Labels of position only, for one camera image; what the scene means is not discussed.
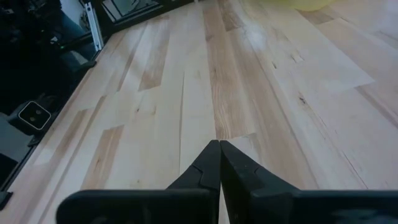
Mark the silver aluminium extrusion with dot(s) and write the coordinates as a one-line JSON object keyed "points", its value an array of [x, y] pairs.
{"points": [[94, 28]]}

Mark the yellow translucent plastic bin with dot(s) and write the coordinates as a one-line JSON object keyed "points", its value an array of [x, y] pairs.
{"points": [[298, 3]]}

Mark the small black table camera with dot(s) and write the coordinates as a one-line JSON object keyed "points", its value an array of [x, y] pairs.
{"points": [[34, 115]]}

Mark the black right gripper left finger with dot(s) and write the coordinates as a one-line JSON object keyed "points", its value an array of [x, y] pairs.
{"points": [[205, 177]]}

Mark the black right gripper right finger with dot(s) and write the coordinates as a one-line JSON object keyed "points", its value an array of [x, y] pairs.
{"points": [[239, 180]]}

